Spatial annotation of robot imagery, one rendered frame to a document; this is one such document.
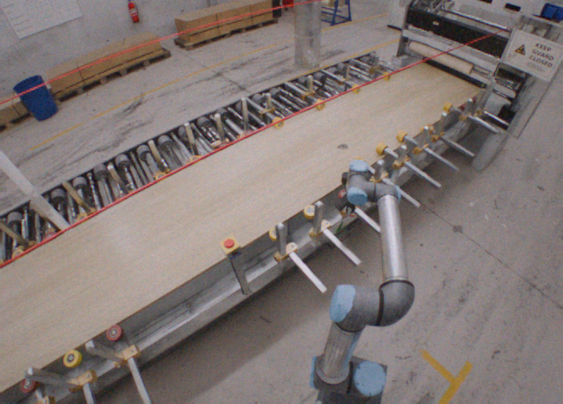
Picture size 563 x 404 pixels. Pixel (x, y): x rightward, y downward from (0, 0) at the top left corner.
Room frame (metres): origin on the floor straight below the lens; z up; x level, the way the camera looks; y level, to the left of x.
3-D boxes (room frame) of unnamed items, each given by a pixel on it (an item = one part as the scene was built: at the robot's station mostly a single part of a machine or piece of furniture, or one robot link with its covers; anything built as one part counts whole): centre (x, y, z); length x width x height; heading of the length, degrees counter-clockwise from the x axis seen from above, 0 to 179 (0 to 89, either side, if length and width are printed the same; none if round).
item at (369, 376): (0.10, -0.33, 0.79); 0.17 x 0.15 x 0.18; 76
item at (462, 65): (2.81, -2.05, 1.05); 1.43 x 0.12 x 0.12; 34
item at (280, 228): (0.77, 0.02, 0.89); 0.03 x 0.03 x 0.48; 34
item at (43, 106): (4.40, 4.42, 0.36); 0.59 x 0.57 x 0.73; 37
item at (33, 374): (0.08, 1.06, 0.93); 0.03 x 0.03 x 0.48; 34
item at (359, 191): (0.83, -0.35, 1.28); 0.12 x 0.12 x 0.09; 76
